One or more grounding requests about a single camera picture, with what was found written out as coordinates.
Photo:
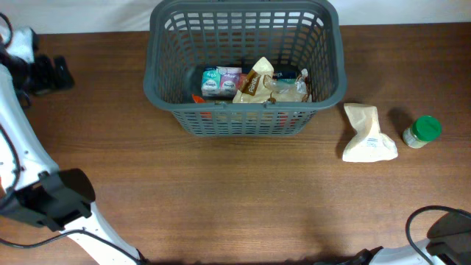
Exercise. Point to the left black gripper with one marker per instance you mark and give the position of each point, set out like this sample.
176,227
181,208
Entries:
47,79

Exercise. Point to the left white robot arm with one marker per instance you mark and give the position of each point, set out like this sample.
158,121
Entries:
40,194

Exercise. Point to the beige paper pouch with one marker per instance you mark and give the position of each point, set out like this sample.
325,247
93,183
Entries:
369,144

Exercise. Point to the grey plastic shopping basket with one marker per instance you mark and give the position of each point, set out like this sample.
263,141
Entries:
188,36

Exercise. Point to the green lid glass jar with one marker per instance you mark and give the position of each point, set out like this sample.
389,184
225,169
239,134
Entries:
422,131

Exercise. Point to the brown white snack bag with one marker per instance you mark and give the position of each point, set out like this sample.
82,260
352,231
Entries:
260,86

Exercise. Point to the tissue multipack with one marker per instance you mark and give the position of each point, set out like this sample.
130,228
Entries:
224,82

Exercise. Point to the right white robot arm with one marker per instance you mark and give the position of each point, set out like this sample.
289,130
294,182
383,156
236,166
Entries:
447,242

